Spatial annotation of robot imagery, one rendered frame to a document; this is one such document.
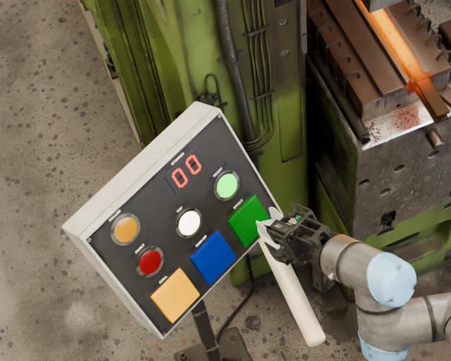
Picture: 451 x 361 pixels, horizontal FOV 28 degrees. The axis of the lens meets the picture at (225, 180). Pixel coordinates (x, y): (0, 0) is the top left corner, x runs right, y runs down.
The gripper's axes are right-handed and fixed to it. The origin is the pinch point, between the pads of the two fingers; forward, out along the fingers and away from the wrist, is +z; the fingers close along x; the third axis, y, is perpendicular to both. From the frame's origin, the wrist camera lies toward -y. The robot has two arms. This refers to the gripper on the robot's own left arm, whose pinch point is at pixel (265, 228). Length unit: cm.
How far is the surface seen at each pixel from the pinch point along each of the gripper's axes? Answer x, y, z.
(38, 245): 17, -45, 129
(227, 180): -0.6, 10.4, 4.8
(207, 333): 10, -49, 47
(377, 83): -41.0, -0.6, 7.3
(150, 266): 20.4, 8.8, 4.8
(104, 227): 22.6, 21.3, 5.2
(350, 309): -30, -88, 52
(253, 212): -1.5, 1.3, 4.5
